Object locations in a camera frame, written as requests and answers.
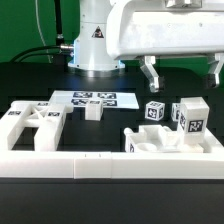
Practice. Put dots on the white U-shaped fence frame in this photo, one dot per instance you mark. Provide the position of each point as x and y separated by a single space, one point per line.
24 162

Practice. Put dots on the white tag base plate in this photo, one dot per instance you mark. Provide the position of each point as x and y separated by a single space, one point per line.
119 100

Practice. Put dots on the white tagged cube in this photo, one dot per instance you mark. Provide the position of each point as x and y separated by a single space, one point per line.
175 111
154 110

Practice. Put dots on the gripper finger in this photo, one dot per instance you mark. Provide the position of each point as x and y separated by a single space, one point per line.
216 63

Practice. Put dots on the white chair seat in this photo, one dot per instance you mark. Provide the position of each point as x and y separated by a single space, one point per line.
156 139

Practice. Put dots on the white tagged cube right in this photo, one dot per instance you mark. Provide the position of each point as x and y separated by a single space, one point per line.
175 111

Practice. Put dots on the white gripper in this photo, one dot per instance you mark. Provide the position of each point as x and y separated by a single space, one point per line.
152 28

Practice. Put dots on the black vertical pole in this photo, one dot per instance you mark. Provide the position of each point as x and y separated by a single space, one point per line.
58 21

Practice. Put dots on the white tagged cube left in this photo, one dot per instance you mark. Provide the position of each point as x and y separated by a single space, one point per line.
154 110

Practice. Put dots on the white chair back frame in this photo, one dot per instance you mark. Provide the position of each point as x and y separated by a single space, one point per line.
47 118

